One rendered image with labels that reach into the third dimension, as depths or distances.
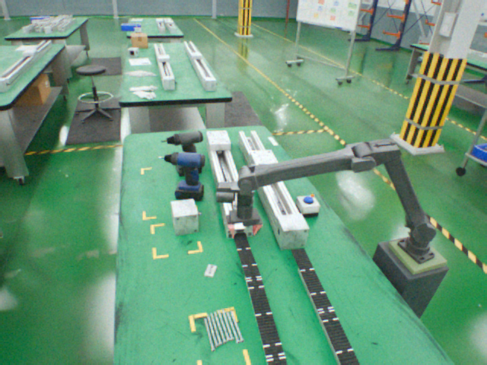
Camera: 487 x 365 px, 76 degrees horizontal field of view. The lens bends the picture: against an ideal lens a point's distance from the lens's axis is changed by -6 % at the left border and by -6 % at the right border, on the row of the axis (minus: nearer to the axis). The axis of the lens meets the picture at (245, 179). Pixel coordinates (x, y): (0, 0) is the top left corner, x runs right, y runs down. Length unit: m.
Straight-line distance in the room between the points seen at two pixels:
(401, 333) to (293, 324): 0.33
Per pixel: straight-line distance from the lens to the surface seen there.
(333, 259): 1.28
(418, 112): 4.29
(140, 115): 2.85
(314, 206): 1.42
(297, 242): 1.27
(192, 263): 1.20
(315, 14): 7.09
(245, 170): 1.07
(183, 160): 1.39
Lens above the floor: 1.66
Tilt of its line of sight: 32 degrees down
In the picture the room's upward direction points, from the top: 4 degrees clockwise
